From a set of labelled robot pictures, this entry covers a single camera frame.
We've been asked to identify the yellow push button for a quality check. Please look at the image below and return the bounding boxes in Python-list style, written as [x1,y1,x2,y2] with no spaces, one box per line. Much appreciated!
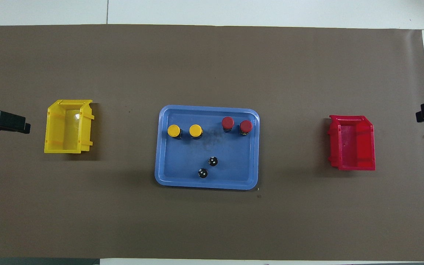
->
[189,124,204,139]
[167,124,182,139]

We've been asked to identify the yellow plastic storage bin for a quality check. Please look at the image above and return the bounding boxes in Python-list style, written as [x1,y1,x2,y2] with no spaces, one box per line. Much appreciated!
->
[44,99,95,154]

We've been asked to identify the red plastic storage bin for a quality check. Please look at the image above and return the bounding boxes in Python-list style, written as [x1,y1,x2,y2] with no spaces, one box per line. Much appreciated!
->
[326,115,376,171]

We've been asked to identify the brown paper table mat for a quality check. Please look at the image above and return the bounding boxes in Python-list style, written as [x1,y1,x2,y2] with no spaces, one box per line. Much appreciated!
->
[0,24,424,261]

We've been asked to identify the blue plastic tray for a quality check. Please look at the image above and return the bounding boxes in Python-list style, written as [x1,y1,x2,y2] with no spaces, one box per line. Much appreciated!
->
[155,105,261,191]

